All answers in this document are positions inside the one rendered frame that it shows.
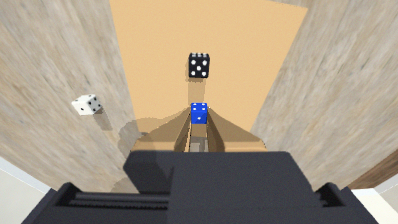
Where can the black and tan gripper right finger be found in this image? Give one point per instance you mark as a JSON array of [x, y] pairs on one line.
[[230, 137]]

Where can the tan flat mat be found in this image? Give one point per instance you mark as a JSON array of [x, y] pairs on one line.
[[247, 42]]

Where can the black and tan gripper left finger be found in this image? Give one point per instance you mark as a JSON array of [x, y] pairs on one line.
[[169, 136]]

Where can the black die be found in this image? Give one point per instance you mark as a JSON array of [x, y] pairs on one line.
[[198, 65]]

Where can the blue die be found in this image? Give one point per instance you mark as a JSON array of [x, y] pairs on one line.
[[199, 113]]

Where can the white die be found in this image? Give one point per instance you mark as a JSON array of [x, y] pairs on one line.
[[87, 105]]

